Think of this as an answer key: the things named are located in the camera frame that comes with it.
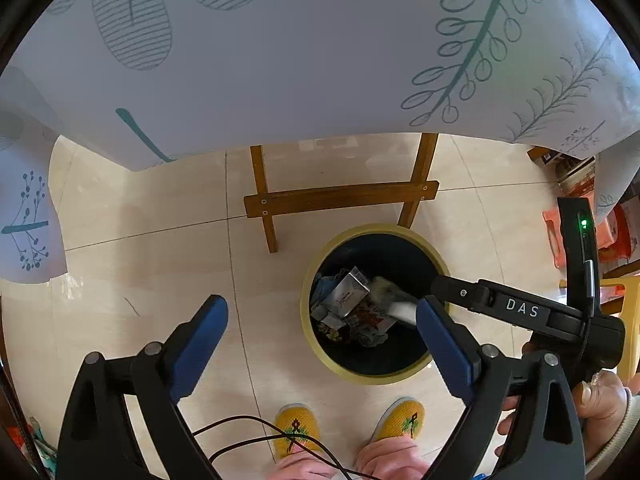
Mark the person right hand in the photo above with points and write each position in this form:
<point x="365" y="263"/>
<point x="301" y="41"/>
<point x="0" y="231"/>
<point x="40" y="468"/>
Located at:
<point x="601" y="404"/>

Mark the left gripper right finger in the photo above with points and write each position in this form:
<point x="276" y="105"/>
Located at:
<point x="545" y="440"/>

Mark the black trash bin yellow rim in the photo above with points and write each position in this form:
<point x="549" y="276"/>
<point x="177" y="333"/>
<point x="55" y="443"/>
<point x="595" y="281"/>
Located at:
<point x="391" y="252"/>

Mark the left yellow slipper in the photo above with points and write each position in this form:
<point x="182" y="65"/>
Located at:
<point x="296" y="420"/>

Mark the yellow slipper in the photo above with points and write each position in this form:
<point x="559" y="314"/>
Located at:
<point x="296" y="420"/>
<point x="404" y="418"/>

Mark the black gold snack wrapper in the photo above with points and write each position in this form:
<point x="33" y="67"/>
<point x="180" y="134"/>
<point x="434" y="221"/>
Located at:
<point x="329" y="333"/>

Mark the pink trouser legs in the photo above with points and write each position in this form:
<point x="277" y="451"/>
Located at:
<point x="386" y="459"/>

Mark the printed flyer magazine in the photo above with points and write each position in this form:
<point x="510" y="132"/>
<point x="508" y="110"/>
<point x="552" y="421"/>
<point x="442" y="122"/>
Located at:
<point x="369" y="318"/>

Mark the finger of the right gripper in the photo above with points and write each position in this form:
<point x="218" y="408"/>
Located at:
<point x="507" y="304"/>

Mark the leaf print tablecloth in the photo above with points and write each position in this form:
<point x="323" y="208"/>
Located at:
<point x="147" y="82"/>

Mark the right yellow slipper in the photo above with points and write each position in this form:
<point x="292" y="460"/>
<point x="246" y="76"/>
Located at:
<point x="404" y="418"/>

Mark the green book box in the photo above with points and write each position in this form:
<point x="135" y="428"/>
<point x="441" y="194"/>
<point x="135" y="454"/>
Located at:
<point x="347" y="293"/>

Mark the wooden table frame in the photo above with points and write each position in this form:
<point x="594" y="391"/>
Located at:
<point x="265" y="205"/>

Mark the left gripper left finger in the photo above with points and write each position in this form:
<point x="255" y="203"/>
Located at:
<point x="97" y="439"/>

